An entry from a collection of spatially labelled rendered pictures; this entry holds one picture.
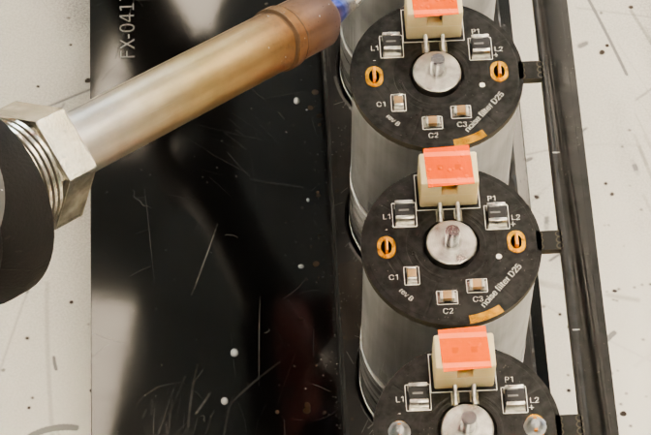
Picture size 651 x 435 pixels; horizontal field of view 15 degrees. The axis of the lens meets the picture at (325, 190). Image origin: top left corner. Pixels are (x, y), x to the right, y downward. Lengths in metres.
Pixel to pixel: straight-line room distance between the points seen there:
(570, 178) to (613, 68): 0.09
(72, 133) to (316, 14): 0.05
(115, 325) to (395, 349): 0.06
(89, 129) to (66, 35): 0.14
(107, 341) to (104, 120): 0.10
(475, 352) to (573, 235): 0.03
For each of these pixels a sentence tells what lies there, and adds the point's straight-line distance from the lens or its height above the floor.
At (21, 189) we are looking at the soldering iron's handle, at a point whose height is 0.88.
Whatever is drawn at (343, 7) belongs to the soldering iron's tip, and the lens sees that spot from 0.33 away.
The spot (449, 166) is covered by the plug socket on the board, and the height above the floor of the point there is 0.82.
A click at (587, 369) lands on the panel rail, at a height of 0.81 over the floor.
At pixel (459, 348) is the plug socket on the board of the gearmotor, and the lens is 0.33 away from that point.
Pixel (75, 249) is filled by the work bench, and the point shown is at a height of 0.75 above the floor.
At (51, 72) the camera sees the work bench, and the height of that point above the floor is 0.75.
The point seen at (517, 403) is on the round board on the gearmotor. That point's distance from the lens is 0.33.
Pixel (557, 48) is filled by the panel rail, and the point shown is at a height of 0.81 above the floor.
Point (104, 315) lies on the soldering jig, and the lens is 0.40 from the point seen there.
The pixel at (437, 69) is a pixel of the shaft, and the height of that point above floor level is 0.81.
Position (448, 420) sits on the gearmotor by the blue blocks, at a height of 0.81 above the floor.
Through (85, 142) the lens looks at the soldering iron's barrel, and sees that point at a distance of 0.29.
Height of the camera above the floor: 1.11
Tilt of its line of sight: 60 degrees down
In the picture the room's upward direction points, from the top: straight up
